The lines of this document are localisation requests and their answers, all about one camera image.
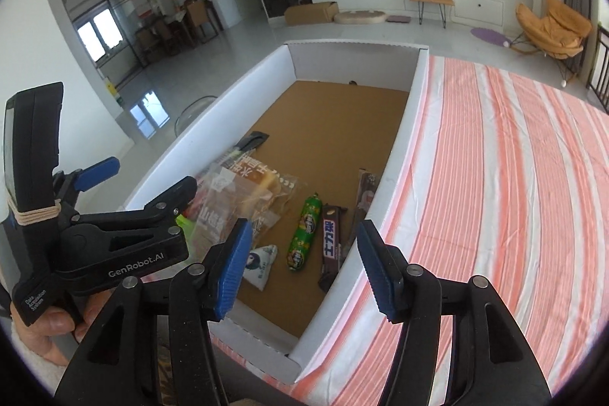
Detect beige rubber band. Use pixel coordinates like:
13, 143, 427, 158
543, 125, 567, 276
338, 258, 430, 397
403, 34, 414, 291
8, 204, 64, 226

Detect orange lounge chair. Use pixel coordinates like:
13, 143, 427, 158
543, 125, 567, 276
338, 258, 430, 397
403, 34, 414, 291
509, 0, 593, 62

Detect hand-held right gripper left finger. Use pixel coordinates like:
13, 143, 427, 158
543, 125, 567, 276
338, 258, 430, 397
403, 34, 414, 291
54, 218, 254, 406

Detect brown bar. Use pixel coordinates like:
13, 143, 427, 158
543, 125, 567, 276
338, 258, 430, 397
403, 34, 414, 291
345, 168, 379, 255

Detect glass balcony door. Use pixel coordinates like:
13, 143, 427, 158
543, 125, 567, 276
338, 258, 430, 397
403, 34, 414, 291
71, 0, 158, 69

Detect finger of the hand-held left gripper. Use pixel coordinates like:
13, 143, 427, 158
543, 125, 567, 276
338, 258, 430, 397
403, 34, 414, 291
52, 156, 121, 217
71, 176, 198, 231

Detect dining table with chairs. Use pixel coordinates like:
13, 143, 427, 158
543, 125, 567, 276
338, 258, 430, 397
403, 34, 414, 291
136, 0, 224, 59

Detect orange striped tablecloth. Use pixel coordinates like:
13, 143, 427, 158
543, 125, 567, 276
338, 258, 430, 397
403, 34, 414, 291
209, 54, 609, 406

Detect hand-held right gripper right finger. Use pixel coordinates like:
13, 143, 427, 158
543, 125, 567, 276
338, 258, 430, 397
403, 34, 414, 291
356, 220, 553, 406

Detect clear bag of toast bread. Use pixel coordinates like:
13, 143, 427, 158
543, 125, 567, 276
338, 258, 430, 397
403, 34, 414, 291
197, 149, 308, 245

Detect brown cardboard box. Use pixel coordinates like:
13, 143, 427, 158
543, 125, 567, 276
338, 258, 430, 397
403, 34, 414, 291
284, 1, 340, 26

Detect round beige floor cushion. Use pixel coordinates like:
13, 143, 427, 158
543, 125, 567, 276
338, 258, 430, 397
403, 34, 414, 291
334, 9, 385, 25

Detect clear packet of brown slices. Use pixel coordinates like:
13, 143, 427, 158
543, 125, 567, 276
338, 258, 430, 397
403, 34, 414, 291
190, 204, 239, 255

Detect dark chocolate bar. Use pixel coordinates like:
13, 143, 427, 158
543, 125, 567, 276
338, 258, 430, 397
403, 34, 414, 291
318, 205, 348, 293

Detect person's left hand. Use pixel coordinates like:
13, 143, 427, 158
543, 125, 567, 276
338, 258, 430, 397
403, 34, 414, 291
10, 289, 117, 342

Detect round purple rug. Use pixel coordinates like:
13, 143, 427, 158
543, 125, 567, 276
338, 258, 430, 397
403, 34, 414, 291
470, 27, 512, 46

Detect green white snack packet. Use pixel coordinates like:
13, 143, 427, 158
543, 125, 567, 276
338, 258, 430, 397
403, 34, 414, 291
175, 215, 196, 240

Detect transparent chair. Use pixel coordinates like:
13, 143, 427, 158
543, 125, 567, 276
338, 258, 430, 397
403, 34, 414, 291
174, 94, 217, 135

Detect long black clear gummy packet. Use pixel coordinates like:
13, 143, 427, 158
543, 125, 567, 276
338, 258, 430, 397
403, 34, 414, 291
233, 131, 269, 154

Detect white blue snack packet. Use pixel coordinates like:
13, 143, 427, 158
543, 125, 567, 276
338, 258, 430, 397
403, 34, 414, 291
242, 243, 279, 290

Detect green sausage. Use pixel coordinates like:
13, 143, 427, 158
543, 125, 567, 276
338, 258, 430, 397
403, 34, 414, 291
285, 194, 324, 272

